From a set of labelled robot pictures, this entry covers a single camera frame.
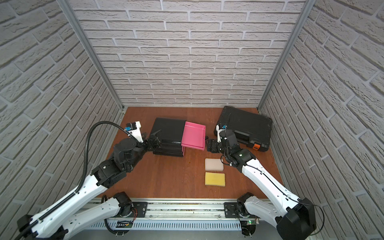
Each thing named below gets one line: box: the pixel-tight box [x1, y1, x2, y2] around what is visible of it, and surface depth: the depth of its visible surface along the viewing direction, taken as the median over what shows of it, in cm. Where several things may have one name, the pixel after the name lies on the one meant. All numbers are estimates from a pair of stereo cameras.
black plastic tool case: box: [214, 106, 273, 153], surface depth 99 cm
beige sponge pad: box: [204, 158, 224, 172], surface depth 90 cm
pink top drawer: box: [181, 121, 206, 156], surface depth 93 cm
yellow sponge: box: [205, 172, 226, 187], surface depth 85 cm
